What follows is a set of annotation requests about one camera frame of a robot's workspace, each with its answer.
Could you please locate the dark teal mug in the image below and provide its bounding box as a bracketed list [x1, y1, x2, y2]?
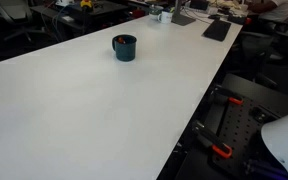
[111, 34, 138, 62]

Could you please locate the person forearm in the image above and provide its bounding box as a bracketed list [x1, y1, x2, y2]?
[250, 0, 287, 14]

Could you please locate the white printed mug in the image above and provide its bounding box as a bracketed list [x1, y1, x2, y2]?
[157, 10, 174, 25]

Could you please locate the red object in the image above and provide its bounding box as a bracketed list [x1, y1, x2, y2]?
[131, 9, 146, 19]

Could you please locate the green and white bowl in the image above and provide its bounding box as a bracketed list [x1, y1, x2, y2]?
[148, 4, 165, 21]

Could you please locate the grey monitor stand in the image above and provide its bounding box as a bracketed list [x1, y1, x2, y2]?
[170, 0, 197, 27]

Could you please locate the black side desk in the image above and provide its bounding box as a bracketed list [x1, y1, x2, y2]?
[30, 0, 130, 33]

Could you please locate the black keyboard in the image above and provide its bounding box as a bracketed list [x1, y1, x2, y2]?
[202, 19, 233, 43]

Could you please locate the black box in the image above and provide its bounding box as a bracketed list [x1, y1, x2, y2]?
[189, 0, 210, 11]

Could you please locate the yellow tool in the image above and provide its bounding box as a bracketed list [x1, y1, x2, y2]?
[80, 0, 94, 10]

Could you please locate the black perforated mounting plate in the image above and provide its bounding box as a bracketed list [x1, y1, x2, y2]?
[211, 95, 282, 179]

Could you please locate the black desk device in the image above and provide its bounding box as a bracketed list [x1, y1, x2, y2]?
[227, 13, 247, 26]

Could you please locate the black office chair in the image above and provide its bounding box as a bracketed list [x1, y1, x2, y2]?
[232, 30, 285, 88]

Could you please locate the grey office chair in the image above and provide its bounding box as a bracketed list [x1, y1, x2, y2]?
[0, 0, 48, 43]

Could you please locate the black clamp with orange handle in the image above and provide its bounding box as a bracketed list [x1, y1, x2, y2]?
[191, 120, 234, 160]
[210, 85, 244, 107]

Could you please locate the blue cable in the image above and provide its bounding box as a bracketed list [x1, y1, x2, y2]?
[51, 3, 72, 40]

